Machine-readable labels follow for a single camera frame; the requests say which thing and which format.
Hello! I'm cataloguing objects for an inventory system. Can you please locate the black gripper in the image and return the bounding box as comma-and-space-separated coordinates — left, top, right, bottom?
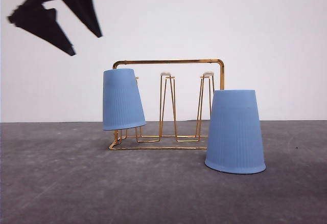
8, 0, 102, 56

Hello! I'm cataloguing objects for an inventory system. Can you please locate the blue ribbed cup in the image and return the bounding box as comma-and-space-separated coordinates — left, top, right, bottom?
205, 89, 266, 174
102, 69, 147, 130

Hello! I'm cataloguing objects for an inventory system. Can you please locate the gold wire cup rack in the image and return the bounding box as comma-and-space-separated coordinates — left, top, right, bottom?
109, 58, 225, 150

